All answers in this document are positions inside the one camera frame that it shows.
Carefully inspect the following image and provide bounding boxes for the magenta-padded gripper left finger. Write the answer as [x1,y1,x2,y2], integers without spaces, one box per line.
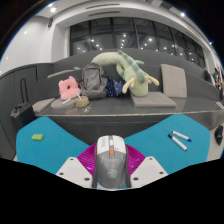
[55,143,99,189]

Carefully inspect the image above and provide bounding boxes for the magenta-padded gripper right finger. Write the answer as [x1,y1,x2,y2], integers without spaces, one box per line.
[124,143,169,189]

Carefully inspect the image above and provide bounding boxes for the grey computer mouse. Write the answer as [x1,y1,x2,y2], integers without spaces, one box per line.
[92,134,132,191]

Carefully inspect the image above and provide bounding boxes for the black-capped white marker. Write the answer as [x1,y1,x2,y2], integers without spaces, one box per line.
[167,133,188,152]

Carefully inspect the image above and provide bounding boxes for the blue-capped white marker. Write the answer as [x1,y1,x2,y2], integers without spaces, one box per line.
[172,130,193,143]

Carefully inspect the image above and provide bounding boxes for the small green eraser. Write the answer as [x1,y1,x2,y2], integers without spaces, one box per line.
[31,133,45,142]

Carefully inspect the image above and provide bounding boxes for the round grey cushion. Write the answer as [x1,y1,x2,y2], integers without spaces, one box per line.
[50,98,78,111]

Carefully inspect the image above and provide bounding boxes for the brown tape roll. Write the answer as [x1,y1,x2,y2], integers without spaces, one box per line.
[74,95,91,108]

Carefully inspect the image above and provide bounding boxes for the flat grey seat cushion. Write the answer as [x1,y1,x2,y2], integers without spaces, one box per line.
[130,91,178,109]

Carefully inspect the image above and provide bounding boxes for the small flat grey cushion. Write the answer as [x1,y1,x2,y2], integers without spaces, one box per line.
[31,97,57,114]

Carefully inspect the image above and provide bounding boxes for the black suitcase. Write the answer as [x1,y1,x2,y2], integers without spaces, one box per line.
[9,75,37,134]

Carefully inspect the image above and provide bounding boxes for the black bag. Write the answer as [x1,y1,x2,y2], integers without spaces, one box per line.
[214,124,224,146]

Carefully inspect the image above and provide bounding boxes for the pink plush cushion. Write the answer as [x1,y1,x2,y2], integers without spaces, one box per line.
[58,75,82,101]

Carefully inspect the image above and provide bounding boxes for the dark blue patterned bag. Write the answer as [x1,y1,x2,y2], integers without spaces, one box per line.
[104,77,127,98]

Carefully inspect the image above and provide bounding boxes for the grey backpack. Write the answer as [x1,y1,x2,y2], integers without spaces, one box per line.
[79,62,109,100]

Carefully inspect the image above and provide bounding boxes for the upright grey seat cushion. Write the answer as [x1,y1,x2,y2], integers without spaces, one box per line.
[160,63,188,99]

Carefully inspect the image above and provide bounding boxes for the green plush toy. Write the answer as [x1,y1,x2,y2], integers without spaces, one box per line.
[91,49,160,98]

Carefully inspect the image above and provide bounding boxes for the person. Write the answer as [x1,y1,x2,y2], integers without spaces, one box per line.
[212,68,224,90]

